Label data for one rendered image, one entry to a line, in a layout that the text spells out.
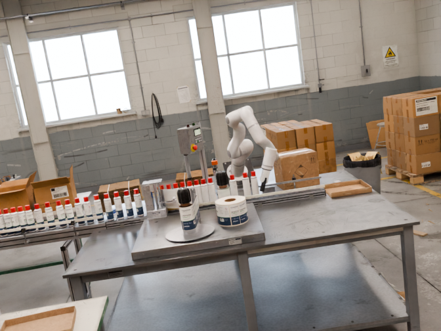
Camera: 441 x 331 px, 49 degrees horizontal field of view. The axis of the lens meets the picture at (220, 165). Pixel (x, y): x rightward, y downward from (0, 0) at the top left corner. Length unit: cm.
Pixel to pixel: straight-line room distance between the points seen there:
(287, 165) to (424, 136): 329
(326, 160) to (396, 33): 357
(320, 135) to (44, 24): 510
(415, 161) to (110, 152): 520
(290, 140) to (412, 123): 161
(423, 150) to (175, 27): 468
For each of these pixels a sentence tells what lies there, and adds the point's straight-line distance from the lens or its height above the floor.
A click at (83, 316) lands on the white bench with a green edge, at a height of 80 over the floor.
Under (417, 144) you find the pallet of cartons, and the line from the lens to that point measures 678.
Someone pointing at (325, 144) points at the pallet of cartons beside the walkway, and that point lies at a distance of 701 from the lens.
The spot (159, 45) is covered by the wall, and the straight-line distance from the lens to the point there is 889.
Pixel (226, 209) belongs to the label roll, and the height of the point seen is 100.
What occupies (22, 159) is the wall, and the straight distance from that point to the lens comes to 940.
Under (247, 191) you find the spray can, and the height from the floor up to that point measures 95.
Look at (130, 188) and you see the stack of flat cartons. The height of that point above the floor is 30.
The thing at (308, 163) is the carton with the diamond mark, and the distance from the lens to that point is 387.
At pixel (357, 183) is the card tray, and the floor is 84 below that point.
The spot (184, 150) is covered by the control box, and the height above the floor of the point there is 131.
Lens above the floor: 185
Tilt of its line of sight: 11 degrees down
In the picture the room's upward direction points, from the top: 8 degrees counter-clockwise
